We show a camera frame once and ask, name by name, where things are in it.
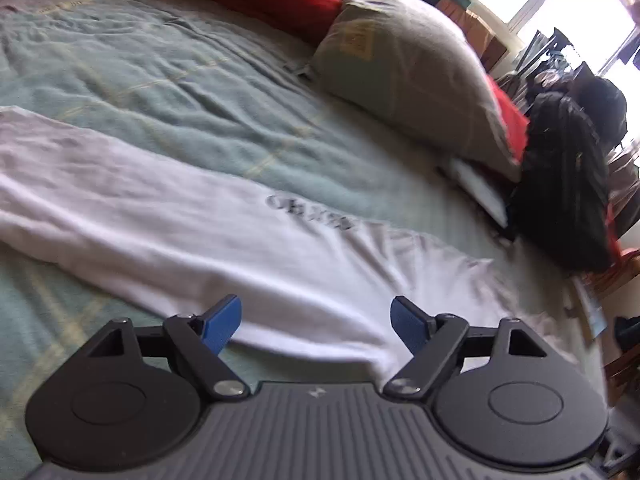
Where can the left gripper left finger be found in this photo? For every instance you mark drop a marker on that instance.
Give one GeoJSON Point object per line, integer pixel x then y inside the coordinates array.
{"type": "Point", "coordinates": [196, 342]}

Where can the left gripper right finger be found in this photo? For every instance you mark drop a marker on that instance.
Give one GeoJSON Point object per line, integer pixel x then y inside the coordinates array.
{"type": "Point", "coordinates": [433, 341]}

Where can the white printed long-sleeve shirt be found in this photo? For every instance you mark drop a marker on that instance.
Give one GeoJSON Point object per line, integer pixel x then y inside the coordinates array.
{"type": "Point", "coordinates": [173, 238]}

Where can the clothes rack with garments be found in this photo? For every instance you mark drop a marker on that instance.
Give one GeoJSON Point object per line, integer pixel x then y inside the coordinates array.
{"type": "Point", "coordinates": [542, 67]}

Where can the paperback book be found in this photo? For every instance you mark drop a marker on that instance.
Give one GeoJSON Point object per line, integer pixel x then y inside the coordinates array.
{"type": "Point", "coordinates": [587, 309]}

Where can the black backpack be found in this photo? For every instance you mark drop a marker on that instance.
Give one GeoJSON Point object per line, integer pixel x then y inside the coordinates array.
{"type": "Point", "coordinates": [560, 203]}

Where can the wooden chair with dark garment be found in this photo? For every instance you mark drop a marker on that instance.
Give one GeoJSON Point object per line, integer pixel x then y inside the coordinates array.
{"type": "Point", "coordinates": [624, 370]}

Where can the grey green pillow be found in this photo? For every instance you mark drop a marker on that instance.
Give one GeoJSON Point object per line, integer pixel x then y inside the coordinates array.
{"type": "Point", "coordinates": [406, 63]}

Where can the green plaid bed blanket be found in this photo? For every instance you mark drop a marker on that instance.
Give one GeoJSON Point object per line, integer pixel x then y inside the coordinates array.
{"type": "Point", "coordinates": [196, 82]}

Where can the items on window sill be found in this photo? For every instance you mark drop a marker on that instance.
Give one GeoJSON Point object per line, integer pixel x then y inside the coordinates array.
{"type": "Point", "coordinates": [477, 32]}

